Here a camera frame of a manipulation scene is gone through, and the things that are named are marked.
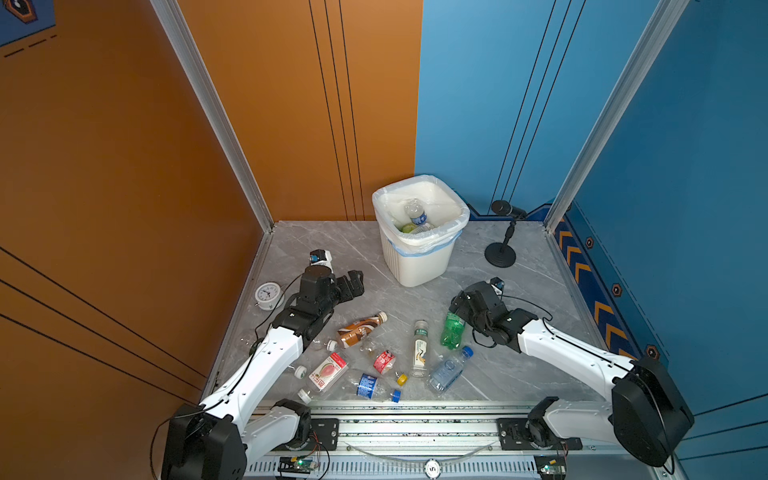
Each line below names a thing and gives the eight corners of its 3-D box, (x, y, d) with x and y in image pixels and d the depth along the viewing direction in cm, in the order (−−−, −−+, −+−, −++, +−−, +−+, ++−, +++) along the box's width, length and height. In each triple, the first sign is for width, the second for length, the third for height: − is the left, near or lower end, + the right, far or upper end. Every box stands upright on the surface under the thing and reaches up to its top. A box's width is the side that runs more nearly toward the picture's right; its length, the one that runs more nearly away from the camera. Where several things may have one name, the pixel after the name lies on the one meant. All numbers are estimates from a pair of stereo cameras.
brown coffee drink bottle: (344, 351, 88) (342, 344, 84) (337, 339, 91) (334, 332, 87) (387, 322, 94) (387, 315, 90) (379, 312, 96) (379, 304, 93)
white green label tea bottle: (412, 377, 84) (413, 370, 79) (413, 326, 94) (414, 317, 89) (426, 378, 84) (428, 371, 79) (426, 327, 93) (428, 318, 89)
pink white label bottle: (309, 378, 82) (307, 376, 80) (336, 353, 86) (335, 349, 85) (322, 394, 79) (320, 392, 77) (350, 367, 84) (349, 364, 82)
